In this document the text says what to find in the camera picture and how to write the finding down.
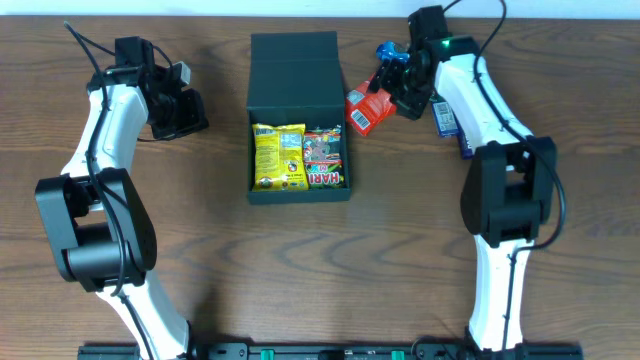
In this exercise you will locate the red snack bag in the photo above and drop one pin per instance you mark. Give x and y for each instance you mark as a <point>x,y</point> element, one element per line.
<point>365,109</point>

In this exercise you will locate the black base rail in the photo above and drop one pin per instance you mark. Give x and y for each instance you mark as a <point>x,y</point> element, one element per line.
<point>422,351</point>

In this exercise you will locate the yellow snack bag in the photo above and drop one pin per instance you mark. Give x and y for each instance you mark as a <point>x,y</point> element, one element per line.
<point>279,162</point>

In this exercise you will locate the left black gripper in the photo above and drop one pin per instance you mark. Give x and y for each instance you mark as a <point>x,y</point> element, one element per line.
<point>185,115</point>

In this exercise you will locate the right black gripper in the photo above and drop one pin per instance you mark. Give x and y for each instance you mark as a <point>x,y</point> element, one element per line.
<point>400,87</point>

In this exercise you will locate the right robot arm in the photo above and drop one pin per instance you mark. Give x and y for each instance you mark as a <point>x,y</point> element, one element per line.
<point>507,192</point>

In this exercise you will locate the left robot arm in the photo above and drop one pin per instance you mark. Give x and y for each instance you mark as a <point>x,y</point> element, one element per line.
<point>99,231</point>

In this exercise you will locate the Haribo gummy candy bag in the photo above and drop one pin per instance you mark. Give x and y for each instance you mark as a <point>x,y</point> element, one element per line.
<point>322,158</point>

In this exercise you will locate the black cardboard gift box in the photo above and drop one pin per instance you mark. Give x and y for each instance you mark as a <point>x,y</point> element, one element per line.
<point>297,78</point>

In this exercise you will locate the blue Milka bar wrapper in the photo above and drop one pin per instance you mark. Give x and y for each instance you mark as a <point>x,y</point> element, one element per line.
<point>448,125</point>

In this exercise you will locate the blue Oreo cookie pack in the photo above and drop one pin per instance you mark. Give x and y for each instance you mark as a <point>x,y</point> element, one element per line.
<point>390,50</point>

